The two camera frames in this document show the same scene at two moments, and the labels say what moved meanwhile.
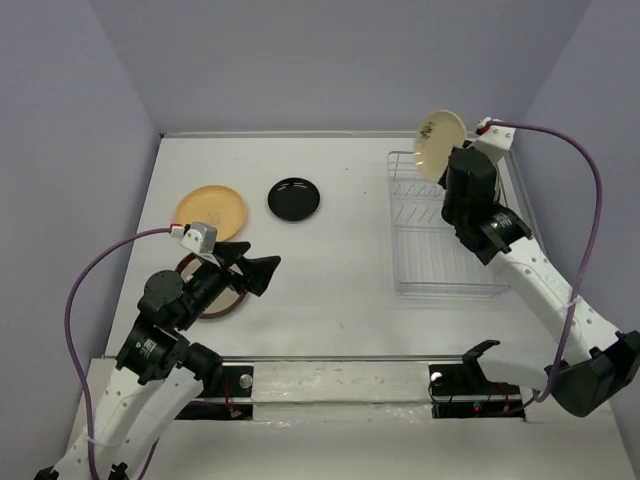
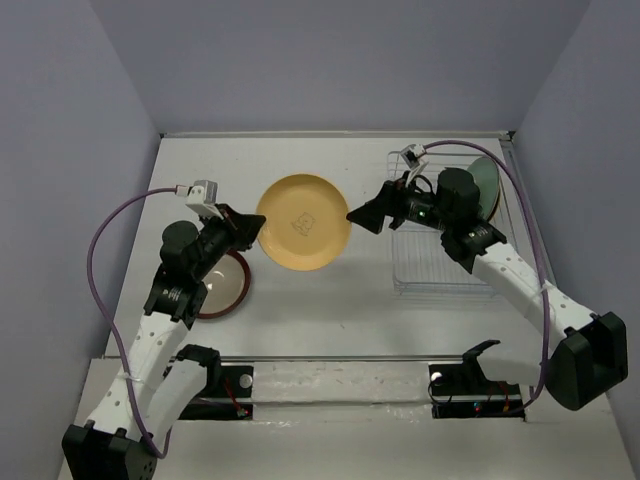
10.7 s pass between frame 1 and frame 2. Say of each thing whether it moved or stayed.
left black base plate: stayed
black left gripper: moved
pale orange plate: moved
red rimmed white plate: stayed
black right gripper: moved
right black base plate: stayed
